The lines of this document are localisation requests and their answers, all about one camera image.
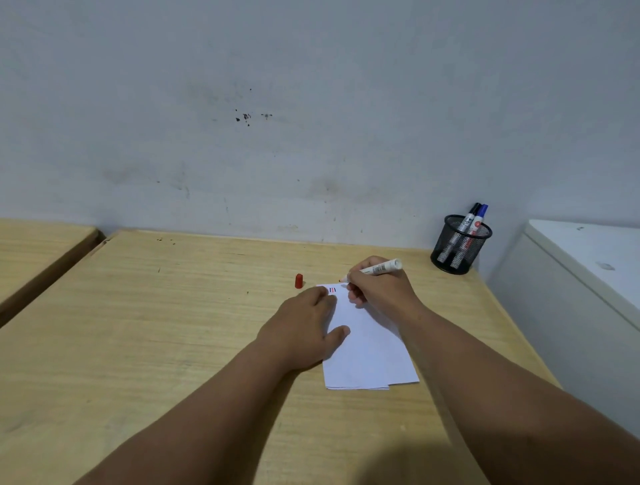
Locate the person's left hand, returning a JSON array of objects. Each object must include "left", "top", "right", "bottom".
[{"left": 255, "top": 287, "right": 351, "bottom": 372}]

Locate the person's right hand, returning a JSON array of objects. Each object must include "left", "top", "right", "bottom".
[{"left": 345, "top": 256, "right": 425, "bottom": 324}]

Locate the white paper sheet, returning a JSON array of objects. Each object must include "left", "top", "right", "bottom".
[{"left": 316, "top": 283, "right": 420, "bottom": 390}]

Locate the white marker pen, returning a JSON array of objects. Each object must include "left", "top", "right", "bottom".
[{"left": 339, "top": 258, "right": 403, "bottom": 283}]

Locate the person's left forearm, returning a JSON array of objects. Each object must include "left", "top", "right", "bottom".
[{"left": 72, "top": 339, "right": 295, "bottom": 485}]

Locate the person's right forearm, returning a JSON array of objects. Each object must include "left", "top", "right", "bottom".
[{"left": 397, "top": 305, "right": 640, "bottom": 485}]

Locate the black mesh pen holder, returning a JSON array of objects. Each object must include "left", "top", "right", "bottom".
[{"left": 430, "top": 215, "right": 493, "bottom": 275}]

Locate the black capped marker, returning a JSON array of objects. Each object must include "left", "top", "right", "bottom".
[{"left": 442, "top": 202, "right": 482, "bottom": 263}]

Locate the blue capped marker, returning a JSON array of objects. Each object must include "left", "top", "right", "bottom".
[{"left": 452, "top": 204, "right": 489, "bottom": 265}]

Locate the white cabinet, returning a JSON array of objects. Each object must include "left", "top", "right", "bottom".
[{"left": 487, "top": 219, "right": 640, "bottom": 440}]

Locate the wooden side table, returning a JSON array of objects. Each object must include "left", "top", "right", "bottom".
[{"left": 0, "top": 218, "right": 105, "bottom": 328}]

